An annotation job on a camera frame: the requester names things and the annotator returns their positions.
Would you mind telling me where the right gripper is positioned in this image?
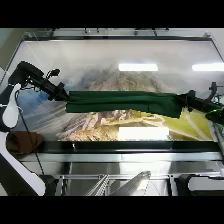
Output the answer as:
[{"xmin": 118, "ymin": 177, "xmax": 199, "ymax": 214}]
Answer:
[{"xmin": 175, "ymin": 89, "xmax": 198, "ymax": 110}]

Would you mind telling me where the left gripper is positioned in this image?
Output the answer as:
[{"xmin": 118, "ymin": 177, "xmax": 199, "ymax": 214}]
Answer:
[{"xmin": 49, "ymin": 82, "xmax": 72, "ymax": 103}]

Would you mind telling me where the green T-shirt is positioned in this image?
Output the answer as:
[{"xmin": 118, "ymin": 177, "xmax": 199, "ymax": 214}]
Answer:
[{"xmin": 64, "ymin": 89, "xmax": 184, "ymax": 119}]

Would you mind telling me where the brown garment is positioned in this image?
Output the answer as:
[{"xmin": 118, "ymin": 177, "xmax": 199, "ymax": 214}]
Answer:
[{"xmin": 5, "ymin": 130, "xmax": 46, "ymax": 155}]

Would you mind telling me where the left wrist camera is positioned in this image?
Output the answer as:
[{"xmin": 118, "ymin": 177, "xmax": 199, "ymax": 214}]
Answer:
[{"xmin": 45, "ymin": 67, "xmax": 62, "ymax": 81}]

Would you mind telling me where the black cable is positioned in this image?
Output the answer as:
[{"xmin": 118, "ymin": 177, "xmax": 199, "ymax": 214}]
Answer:
[{"xmin": 13, "ymin": 95, "xmax": 45, "ymax": 176}]

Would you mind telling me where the silver frame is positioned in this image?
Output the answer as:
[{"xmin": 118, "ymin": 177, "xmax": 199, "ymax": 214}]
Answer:
[{"xmin": 19, "ymin": 151, "xmax": 224, "ymax": 197}]

